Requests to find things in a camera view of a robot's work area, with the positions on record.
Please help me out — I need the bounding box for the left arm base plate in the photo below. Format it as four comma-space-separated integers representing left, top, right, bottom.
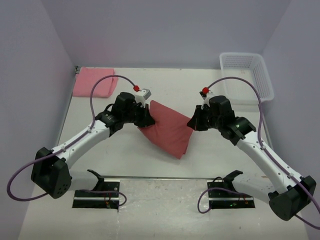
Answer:
72, 180, 121, 210

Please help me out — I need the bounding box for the white plastic basket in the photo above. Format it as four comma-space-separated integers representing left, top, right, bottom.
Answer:
219, 52, 275, 105

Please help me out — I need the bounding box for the red t shirt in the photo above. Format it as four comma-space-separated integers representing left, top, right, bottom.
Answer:
139, 100, 194, 159

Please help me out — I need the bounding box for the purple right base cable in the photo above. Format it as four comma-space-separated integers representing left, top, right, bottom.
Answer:
197, 186, 248, 214

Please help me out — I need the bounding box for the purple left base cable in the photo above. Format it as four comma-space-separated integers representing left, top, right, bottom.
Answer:
74, 189, 127, 207

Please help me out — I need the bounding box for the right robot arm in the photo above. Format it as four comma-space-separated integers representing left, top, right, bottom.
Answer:
187, 93, 316, 221

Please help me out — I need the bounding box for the folded pink t shirt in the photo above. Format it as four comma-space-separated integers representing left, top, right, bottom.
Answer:
72, 67, 118, 98

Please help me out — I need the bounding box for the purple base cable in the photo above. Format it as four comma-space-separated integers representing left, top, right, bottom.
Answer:
197, 186, 248, 214
74, 189, 127, 207

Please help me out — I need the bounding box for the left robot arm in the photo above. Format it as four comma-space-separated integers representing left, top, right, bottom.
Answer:
31, 88, 155, 199

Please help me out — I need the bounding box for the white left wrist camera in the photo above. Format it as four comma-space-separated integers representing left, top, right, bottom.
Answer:
133, 85, 152, 105

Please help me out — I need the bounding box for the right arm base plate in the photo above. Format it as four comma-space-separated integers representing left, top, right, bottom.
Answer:
206, 178, 256, 209

